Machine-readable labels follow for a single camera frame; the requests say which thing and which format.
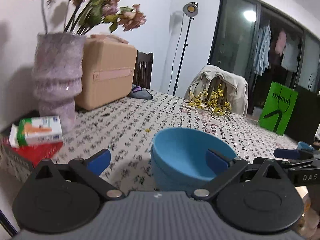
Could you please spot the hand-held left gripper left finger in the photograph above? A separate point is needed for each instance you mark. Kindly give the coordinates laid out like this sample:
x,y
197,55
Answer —
x,y
100,161

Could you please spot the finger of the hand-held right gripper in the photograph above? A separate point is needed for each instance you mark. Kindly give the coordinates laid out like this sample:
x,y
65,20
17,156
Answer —
x,y
285,153
305,163

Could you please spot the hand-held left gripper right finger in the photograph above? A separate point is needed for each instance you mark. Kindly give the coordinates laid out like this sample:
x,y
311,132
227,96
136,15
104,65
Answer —
x,y
216,161

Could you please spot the beige textured cloth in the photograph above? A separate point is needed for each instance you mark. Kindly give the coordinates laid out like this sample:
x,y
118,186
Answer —
x,y
312,217

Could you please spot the black paper bag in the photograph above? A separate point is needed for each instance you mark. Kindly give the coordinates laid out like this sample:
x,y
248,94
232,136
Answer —
x,y
307,120

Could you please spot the green paper bag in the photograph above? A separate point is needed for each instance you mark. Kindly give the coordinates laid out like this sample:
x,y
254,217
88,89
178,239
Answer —
x,y
277,107

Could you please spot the yellow blossom branch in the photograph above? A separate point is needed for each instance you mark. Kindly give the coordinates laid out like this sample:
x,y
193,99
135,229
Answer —
x,y
215,100

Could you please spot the red box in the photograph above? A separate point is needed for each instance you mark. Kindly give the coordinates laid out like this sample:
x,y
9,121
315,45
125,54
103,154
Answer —
x,y
32,153

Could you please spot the green white medicine box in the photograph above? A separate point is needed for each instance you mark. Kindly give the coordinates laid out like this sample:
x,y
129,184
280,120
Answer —
x,y
37,132

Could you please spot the brown slatted wooden chair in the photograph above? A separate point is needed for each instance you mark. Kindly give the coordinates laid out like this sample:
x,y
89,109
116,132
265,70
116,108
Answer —
x,y
216,90

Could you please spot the beige jacket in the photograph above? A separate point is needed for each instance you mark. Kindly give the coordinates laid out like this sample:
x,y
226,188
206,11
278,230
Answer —
x,y
235,87

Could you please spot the grey purple cloth pouch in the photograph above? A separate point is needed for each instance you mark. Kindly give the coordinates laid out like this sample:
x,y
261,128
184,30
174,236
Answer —
x,y
141,93

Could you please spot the beige pink suitcase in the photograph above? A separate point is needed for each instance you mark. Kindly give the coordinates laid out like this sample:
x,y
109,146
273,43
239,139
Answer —
x,y
107,75

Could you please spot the fuzzy lilac vase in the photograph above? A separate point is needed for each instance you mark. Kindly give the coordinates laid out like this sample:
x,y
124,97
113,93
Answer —
x,y
57,80

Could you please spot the pale hanging garment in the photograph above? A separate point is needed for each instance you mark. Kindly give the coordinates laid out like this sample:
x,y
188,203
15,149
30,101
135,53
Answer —
x,y
291,55

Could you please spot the dark wooden chair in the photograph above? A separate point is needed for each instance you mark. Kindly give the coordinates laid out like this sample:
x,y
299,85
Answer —
x,y
143,67

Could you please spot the light blue hanging shirt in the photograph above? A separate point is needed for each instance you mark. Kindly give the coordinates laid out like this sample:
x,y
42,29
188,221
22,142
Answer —
x,y
262,50

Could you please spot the pink hanging garment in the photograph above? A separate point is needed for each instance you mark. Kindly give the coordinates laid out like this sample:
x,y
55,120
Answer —
x,y
280,42

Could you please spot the dark sliding glass door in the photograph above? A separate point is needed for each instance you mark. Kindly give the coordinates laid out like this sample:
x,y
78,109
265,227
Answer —
x,y
235,30

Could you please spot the dried pink flower bouquet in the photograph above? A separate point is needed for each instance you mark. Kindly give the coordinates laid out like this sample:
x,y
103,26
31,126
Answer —
x,y
105,7

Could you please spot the studio light on stand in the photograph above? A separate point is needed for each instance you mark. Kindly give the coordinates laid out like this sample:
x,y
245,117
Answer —
x,y
190,8

